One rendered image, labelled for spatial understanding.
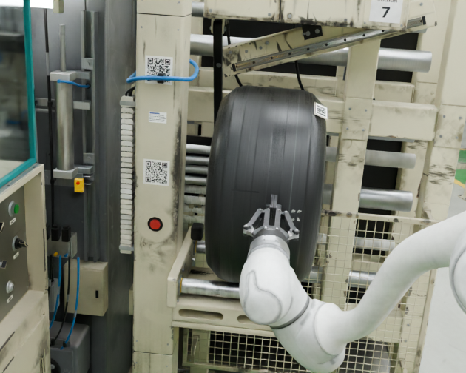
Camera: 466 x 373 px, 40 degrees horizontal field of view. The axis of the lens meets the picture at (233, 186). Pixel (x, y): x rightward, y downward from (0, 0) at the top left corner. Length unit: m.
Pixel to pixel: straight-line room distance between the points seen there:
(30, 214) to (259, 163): 0.63
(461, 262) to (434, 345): 2.80
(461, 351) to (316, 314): 2.33
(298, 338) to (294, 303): 0.08
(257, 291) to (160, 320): 0.85
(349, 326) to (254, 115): 0.66
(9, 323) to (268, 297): 0.78
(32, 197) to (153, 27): 0.55
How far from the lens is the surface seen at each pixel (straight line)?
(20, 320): 1.74
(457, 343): 3.63
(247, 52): 2.12
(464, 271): 0.76
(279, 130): 1.64
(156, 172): 1.82
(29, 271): 1.86
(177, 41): 1.74
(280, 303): 1.20
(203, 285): 1.85
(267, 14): 1.96
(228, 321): 1.87
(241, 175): 1.60
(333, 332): 1.28
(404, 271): 1.09
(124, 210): 1.90
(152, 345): 2.07
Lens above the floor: 1.78
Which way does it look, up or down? 19 degrees down
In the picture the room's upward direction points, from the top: 4 degrees clockwise
